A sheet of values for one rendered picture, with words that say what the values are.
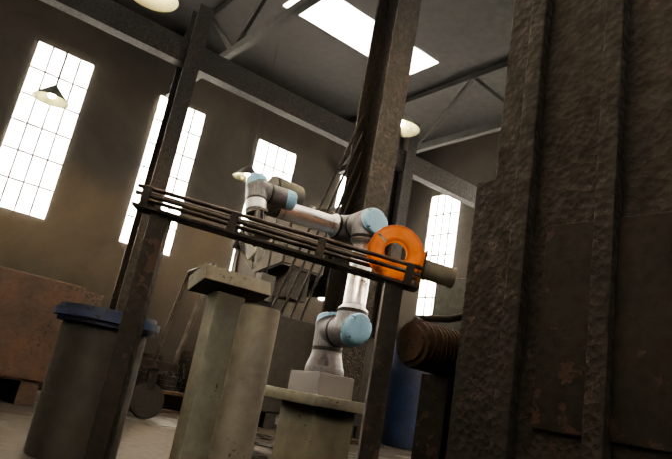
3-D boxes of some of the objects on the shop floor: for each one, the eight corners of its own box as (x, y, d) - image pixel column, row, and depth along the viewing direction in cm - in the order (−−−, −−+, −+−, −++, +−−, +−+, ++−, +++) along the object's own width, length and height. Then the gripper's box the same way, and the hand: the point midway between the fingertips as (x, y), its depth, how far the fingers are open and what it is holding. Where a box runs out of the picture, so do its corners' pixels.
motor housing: (463, 548, 156) (485, 334, 172) (400, 547, 144) (430, 317, 160) (425, 533, 166) (449, 333, 182) (364, 531, 154) (395, 317, 170)
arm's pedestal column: (230, 464, 229) (245, 392, 237) (312, 471, 253) (323, 405, 261) (296, 490, 199) (311, 406, 207) (382, 495, 223) (393, 419, 231)
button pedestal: (233, 487, 183) (275, 282, 201) (157, 481, 170) (210, 262, 188) (208, 475, 196) (250, 283, 213) (136, 470, 182) (187, 265, 200)
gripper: (252, 202, 211) (251, 257, 200) (274, 210, 217) (274, 265, 205) (239, 213, 217) (236, 267, 205) (260, 221, 222) (259, 274, 211)
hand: (251, 266), depth 208 cm, fingers closed
